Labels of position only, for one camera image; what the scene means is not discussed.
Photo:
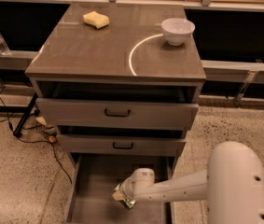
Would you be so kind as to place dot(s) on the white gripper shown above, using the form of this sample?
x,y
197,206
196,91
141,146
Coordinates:
x,y
128,188

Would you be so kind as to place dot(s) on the green soda can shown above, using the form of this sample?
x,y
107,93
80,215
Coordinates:
x,y
127,203

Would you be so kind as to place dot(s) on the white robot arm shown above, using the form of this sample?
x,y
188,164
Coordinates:
x,y
232,185

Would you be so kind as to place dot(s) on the grey bottom drawer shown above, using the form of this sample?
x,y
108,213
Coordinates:
x,y
90,198

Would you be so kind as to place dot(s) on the grey drawer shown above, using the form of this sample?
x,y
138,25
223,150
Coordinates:
x,y
90,198
155,116
77,143

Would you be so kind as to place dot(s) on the grey middle drawer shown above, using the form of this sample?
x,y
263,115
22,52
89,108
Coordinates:
x,y
77,143

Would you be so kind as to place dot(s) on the grey top drawer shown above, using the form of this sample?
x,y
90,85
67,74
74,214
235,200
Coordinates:
x,y
155,116

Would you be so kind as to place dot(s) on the grey drawer cabinet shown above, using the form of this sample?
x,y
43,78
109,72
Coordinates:
x,y
129,60

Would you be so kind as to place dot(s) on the plug cluster on floor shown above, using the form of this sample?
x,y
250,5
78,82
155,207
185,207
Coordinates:
x,y
47,130

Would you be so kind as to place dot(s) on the black table leg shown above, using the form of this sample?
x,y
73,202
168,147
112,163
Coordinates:
x,y
25,116

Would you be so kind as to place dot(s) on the white bowl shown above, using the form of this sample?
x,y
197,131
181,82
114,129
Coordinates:
x,y
176,30

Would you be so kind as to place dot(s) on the yellow sponge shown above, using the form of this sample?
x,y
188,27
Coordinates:
x,y
96,20

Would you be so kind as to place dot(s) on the clear plastic water bottle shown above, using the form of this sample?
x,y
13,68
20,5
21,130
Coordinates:
x,y
4,49

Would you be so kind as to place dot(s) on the black middle drawer handle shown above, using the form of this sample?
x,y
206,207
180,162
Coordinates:
x,y
123,146

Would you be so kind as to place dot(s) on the black drawer handle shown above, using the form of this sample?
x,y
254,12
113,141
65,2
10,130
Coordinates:
x,y
123,146
114,114

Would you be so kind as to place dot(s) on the black top drawer handle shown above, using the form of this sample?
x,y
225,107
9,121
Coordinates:
x,y
114,114

